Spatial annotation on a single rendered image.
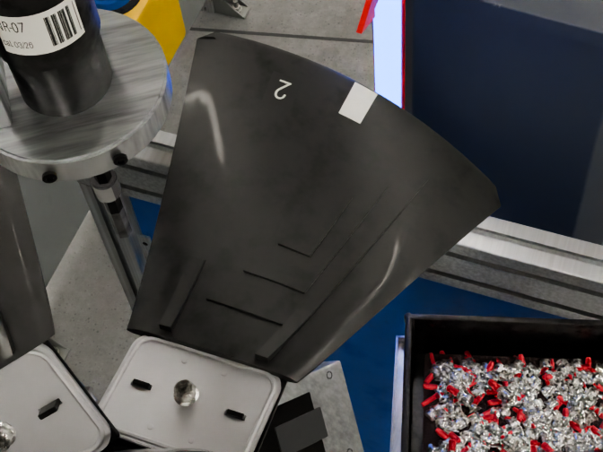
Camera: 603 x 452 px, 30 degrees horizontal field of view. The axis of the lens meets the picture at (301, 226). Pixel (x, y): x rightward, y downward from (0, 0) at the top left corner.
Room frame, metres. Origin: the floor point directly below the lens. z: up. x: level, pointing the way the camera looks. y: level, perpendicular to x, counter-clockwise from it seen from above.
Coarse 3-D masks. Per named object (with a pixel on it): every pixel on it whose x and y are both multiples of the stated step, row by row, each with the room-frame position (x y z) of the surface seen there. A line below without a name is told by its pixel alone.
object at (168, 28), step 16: (144, 0) 0.68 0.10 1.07; (160, 0) 0.70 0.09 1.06; (176, 0) 0.72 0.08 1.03; (128, 16) 0.67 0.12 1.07; (144, 16) 0.67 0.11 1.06; (160, 16) 0.69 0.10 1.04; (176, 16) 0.71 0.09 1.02; (160, 32) 0.69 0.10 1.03; (176, 32) 0.71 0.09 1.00; (176, 48) 0.70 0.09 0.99
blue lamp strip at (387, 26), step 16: (384, 0) 0.57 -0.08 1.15; (400, 0) 0.56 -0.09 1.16; (384, 16) 0.57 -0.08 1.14; (400, 16) 0.56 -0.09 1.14; (384, 32) 0.57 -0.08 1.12; (400, 32) 0.56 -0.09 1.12; (384, 48) 0.57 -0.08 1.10; (400, 48) 0.56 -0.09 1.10; (384, 64) 0.57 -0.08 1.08; (400, 64) 0.56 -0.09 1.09; (384, 80) 0.57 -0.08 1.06; (400, 80) 0.56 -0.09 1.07; (384, 96) 0.57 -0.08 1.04; (400, 96) 0.56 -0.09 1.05
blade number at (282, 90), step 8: (272, 80) 0.49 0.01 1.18; (280, 80) 0.49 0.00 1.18; (288, 80) 0.49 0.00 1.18; (296, 80) 0.49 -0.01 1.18; (272, 88) 0.48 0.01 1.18; (280, 88) 0.48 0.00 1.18; (288, 88) 0.48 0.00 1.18; (296, 88) 0.48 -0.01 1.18; (264, 96) 0.47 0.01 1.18; (272, 96) 0.47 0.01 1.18; (280, 96) 0.47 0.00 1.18; (288, 96) 0.47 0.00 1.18; (280, 104) 0.47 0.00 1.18; (288, 104) 0.47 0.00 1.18
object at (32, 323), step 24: (0, 168) 0.31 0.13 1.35; (0, 192) 0.30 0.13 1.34; (0, 216) 0.29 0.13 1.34; (24, 216) 0.30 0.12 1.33; (0, 240) 0.29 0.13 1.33; (24, 240) 0.29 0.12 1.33; (0, 264) 0.28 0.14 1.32; (24, 264) 0.28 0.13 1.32; (0, 288) 0.27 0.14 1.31; (24, 288) 0.27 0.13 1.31; (0, 312) 0.26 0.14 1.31; (24, 312) 0.26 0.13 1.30; (48, 312) 0.26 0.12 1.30; (0, 336) 0.25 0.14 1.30; (24, 336) 0.26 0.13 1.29; (48, 336) 0.25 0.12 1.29; (0, 360) 0.25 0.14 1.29
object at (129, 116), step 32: (128, 32) 0.28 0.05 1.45; (0, 64) 0.27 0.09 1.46; (128, 64) 0.27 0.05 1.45; (160, 64) 0.26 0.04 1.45; (0, 96) 0.25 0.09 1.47; (128, 96) 0.25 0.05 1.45; (160, 96) 0.25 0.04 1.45; (0, 128) 0.25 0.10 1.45; (32, 128) 0.24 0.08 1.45; (64, 128) 0.24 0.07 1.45; (96, 128) 0.24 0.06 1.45; (128, 128) 0.24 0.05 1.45; (160, 128) 0.25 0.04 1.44; (0, 160) 0.24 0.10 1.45; (32, 160) 0.23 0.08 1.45; (64, 160) 0.23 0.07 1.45; (96, 160) 0.23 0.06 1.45; (128, 160) 0.23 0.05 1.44
